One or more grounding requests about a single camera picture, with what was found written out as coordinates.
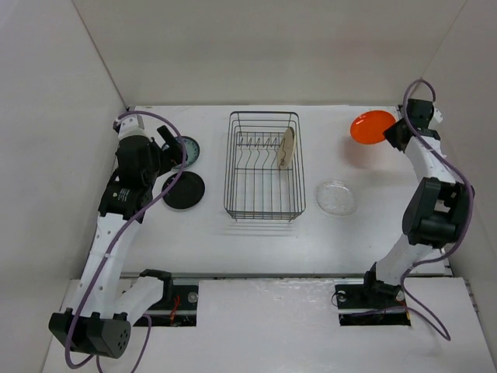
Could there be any orange plate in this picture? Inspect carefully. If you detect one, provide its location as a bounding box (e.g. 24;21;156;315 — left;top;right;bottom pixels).
349;110;396;145

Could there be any cream patterned plate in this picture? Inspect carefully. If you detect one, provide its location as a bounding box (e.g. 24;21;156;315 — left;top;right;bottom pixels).
276;127;297;169

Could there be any clear glass plate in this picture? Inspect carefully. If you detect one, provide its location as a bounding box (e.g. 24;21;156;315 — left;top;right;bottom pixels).
315;180;357;216

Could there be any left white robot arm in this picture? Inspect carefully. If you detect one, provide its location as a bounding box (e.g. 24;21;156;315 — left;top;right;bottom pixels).
48;124;186;359

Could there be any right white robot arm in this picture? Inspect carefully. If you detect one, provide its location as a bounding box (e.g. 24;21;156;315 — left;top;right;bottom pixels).
359;99;469;306

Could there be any blue floral plate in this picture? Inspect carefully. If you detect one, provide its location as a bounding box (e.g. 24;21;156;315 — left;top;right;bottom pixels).
162;136;200;169

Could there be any black plate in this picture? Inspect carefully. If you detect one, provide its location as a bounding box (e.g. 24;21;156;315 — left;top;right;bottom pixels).
162;171;206;210

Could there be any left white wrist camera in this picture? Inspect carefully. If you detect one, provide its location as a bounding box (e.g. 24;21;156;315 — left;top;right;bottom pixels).
113;114;146;140

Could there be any dark wire dish rack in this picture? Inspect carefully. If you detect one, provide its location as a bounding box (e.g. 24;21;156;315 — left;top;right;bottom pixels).
224;110;307;221

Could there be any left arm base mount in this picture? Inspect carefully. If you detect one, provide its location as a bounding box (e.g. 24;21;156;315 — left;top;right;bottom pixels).
146;279;199;327

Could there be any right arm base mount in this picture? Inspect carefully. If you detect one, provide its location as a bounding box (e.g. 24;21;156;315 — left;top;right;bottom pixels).
332;283;411;326

